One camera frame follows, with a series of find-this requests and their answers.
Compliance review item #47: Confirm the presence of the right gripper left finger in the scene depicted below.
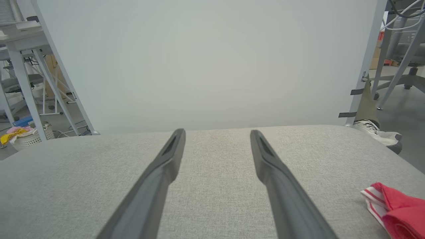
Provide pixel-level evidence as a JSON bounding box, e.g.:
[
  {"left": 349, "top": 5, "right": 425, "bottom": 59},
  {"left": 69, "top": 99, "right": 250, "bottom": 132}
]
[{"left": 96, "top": 128, "right": 186, "bottom": 239}]

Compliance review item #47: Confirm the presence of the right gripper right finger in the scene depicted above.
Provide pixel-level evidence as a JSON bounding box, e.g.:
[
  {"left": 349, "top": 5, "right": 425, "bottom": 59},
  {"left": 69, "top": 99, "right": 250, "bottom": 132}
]
[{"left": 249, "top": 129, "right": 339, "bottom": 239}]

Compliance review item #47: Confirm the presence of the red white basketball jersey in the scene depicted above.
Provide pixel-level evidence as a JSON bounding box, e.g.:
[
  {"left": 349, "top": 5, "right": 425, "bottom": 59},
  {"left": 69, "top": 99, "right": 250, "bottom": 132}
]
[{"left": 361, "top": 182, "right": 425, "bottom": 239}]

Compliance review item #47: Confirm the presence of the white sneaker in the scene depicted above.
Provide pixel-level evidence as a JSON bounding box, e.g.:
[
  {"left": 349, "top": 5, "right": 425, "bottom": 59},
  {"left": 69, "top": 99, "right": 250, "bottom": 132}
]
[{"left": 352, "top": 119, "right": 403, "bottom": 155}]

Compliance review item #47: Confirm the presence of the olive trouser leg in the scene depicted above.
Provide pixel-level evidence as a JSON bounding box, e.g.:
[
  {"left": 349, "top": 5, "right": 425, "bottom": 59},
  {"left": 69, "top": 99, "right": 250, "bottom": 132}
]
[{"left": 355, "top": 80, "right": 381, "bottom": 128}]

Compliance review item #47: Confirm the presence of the white perforated laundry basket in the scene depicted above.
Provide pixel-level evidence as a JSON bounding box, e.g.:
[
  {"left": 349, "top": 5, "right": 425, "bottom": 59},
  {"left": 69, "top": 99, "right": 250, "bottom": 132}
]
[{"left": 9, "top": 122, "right": 55, "bottom": 152}]

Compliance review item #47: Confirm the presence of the pale grey partition panel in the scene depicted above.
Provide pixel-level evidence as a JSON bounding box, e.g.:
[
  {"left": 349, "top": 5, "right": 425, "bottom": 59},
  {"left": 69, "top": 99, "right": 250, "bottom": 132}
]
[{"left": 32, "top": 0, "right": 388, "bottom": 136}]

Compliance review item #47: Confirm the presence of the white metal rack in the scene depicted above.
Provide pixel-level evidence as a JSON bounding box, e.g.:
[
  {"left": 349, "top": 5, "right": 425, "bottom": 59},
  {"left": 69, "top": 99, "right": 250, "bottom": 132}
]
[{"left": 39, "top": 65, "right": 77, "bottom": 116}]

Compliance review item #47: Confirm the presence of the blue flat item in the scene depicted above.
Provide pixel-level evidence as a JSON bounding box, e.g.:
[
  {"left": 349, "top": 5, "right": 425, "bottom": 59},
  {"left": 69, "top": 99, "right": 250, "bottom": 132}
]
[{"left": 13, "top": 116, "right": 34, "bottom": 127}]

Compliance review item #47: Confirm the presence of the pink cloth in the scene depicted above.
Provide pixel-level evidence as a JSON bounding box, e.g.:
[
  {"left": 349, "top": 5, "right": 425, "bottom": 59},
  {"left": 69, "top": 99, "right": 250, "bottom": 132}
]
[{"left": 6, "top": 125, "right": 34, "bottom": 134}]

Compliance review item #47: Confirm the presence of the yellow cloth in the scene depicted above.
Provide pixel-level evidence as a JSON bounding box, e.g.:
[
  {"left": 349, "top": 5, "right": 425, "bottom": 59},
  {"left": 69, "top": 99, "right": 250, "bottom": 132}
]
[{"left": 0, "top": 128, "right": 30, "bottom": 145}]

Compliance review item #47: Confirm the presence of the grey mesh office chair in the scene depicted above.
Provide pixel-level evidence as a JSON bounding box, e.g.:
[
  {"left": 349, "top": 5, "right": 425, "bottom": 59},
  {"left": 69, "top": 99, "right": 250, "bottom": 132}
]
[{"left": 0, "top": 0, "right": 44, "bottom": 123}]

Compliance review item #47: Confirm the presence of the white desk frame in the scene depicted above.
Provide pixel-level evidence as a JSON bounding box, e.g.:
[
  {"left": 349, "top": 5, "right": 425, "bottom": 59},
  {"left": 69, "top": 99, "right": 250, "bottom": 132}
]
[{"left": 0, "top": 20, "right": 97, "bottom": 141}]

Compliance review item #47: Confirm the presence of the white cable bundle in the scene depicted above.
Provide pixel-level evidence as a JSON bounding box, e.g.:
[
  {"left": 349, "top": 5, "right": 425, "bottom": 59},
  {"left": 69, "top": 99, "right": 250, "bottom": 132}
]
[{"left": 381, "top": 0, "right": 425, "bottom": 31}]

